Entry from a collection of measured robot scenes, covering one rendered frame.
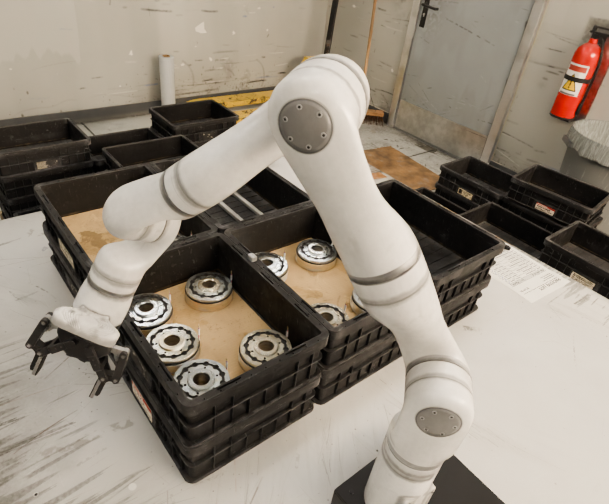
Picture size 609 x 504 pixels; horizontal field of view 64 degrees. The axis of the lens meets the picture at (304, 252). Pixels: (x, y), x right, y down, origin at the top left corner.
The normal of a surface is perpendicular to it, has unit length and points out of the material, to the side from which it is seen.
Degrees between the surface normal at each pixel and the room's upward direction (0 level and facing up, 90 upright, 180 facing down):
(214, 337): 0
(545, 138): 90
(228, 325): 0
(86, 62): 90
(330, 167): 93
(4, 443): 0
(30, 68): 90
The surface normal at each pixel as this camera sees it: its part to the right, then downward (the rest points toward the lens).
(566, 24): -0.77, 0.29
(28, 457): 0.11, -0.81
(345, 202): -0.16, 0.58
